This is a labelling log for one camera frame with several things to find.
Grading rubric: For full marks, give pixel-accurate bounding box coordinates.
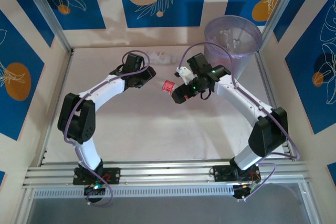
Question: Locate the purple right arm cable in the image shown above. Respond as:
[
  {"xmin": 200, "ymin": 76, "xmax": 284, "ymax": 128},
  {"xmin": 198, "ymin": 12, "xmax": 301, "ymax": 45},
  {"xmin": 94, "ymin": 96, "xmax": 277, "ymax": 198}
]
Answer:
[{"xmin": 179, "ymin": 42, "xmax": 301, "ymax": 201}]

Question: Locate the aluminium frame post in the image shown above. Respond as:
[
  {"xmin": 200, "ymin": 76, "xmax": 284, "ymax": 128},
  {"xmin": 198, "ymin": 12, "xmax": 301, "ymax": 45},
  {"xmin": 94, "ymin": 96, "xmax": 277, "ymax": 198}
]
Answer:
[
  {"xmin": 18, "ymin": 0, "xmax": 75, "ymax": 53},
  {"xmin": 258, "ymin": 0, "xmax": 309, "ymax": 51}
]

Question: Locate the aluminium frame beam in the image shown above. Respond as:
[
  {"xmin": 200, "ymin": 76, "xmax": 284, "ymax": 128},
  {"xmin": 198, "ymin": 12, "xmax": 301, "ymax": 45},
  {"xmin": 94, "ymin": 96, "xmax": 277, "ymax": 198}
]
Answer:
[{"xmin": 22, "ymin": 158, "xmax": 308, "ymax": 192}]

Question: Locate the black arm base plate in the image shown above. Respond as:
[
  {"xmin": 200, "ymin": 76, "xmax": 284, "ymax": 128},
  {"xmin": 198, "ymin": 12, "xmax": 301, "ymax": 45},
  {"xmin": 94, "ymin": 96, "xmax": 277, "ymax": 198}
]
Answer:
[
  {"xmin": 72, "ymin": 167, "xmax": 122, "ymax": 185},
  {"xmin": 213, "ymin": 165, "xmax": 260, "ymax": 183}
]

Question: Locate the translucent purple plastic bin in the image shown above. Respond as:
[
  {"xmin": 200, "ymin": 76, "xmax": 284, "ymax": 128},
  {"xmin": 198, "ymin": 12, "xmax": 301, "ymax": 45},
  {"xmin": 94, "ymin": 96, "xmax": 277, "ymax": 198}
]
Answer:
[{"xmin": 204, "ymin": 16, "xmax": 264, "ymax": 80}]

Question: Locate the slotted grey cable duct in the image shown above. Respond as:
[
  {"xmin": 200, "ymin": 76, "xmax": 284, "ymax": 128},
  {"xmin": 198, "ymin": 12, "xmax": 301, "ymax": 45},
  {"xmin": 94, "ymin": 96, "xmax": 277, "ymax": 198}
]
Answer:
[{"xmin": 33, "ymin": 185, "xmax": 236, "ymax": 199}]

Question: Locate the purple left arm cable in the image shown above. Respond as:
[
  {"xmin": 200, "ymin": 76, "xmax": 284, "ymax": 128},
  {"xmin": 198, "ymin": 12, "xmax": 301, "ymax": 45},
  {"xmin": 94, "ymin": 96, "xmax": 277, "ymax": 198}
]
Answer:
[{"xmin": 64, "ymin": 50, "xmax": 150, "ymax": 206}]

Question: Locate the small electronics board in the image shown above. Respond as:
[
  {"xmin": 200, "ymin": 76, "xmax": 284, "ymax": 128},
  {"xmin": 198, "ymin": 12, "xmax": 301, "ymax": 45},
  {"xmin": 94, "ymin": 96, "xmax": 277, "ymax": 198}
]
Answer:
[
  {"xmin": 83, "ymin": 183, "xmax": 106, "ymax": 196},
  {"xmin": 232, "ymin": 181, "xmax": 262, "ymax": 200}
]

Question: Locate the black cable loop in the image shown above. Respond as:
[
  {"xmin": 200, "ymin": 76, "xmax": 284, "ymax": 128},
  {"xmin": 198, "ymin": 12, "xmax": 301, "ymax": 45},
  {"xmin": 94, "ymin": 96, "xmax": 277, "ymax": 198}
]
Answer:
[{"xmin": 200, "ymin": 87, "xmax": 214, "ymax": 101}]

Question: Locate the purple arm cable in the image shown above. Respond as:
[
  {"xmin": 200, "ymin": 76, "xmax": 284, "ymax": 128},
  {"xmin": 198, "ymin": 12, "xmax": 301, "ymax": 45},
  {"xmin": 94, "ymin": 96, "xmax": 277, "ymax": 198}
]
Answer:
[
  {"xmin": 64, "ymin": 50, "xmax": 150, "ymax": 206},
  {"xmin": 179, "ymin": 42, "xmax": 301, "ymax": 201}
]

